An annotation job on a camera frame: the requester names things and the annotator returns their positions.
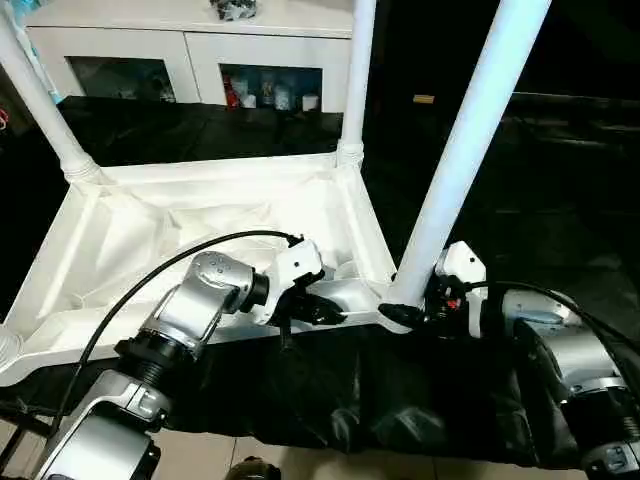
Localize grey object on cabinet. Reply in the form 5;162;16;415
210;0;259;22

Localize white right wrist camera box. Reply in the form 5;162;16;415
434;240;488;339

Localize white plastic table top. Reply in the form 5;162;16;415
0;152;421;387

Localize light blue plastic pack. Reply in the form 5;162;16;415
5;0;61;101

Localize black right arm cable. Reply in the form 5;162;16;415
462;280;640;386

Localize white plastic table leg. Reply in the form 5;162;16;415
0;328;23;369
334;0;379;167
0;0;103;183
386;0;553;311

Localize black mat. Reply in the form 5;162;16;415
0;92;640;471

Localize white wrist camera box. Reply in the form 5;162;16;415
434;240;488;339
246;238;326;327

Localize grey robot foot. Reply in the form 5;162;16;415
226;457;283;480

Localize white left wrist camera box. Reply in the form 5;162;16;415
246;238;326;327

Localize white cabinet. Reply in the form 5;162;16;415
25;0;357;113

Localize black folding table frame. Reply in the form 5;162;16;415
0;400;53;476

